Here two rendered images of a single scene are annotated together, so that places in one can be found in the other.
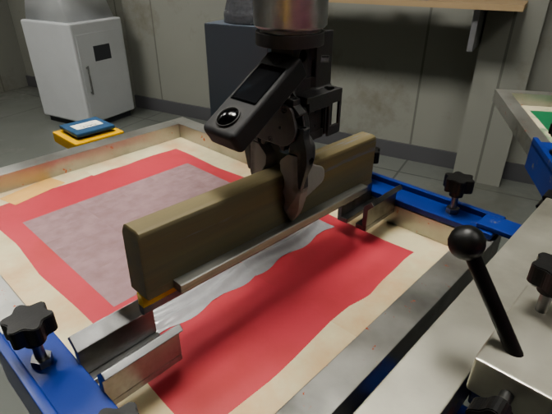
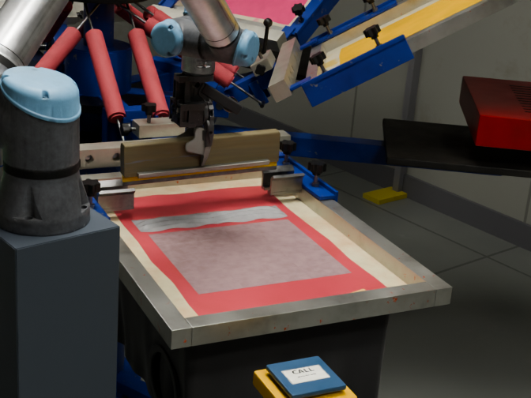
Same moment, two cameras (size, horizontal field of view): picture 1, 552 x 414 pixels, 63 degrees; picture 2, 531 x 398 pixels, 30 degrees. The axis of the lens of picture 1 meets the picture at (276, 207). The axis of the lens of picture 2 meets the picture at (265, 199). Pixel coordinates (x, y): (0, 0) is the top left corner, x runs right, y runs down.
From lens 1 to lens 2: 2.65 m
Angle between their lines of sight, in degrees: 126
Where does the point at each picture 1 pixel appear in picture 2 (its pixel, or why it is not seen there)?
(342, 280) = (161, 200)
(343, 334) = (184, 189)
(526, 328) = (160, 122)
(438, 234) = not seen: hidden behind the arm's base
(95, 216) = (295, 264)
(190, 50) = not seen: outside the picture
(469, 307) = not seen: hidden behind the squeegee
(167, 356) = (268, 181)
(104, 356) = (291, 185)
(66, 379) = (306, 181)
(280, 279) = (193, 208)
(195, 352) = (253, 199)
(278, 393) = (227, 185)
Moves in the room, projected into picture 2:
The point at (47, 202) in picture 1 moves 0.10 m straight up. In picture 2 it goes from (337, 284) to (341, 239)
